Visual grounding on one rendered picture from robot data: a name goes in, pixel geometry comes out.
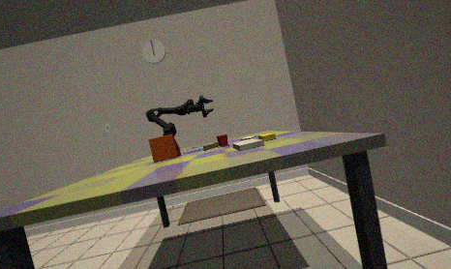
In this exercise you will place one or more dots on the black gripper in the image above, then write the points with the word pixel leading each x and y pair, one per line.
pixel 200 107

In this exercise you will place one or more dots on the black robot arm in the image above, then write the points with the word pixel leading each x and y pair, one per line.
pixel 169 128

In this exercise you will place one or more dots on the yellow flat block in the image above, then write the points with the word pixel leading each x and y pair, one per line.
pixel 266 137

